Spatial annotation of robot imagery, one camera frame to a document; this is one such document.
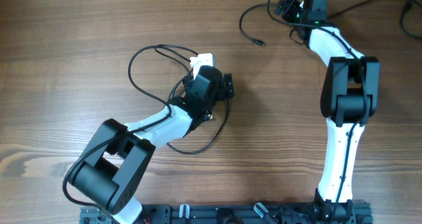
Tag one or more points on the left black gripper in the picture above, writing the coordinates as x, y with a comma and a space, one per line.
229, 91

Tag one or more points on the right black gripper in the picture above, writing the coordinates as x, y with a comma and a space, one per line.
294, 6

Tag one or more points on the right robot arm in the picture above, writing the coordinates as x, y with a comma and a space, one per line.
348, 100

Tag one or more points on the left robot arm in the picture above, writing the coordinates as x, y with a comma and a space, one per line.
109, 170

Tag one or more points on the black base frame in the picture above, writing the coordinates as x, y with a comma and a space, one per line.
227, 214

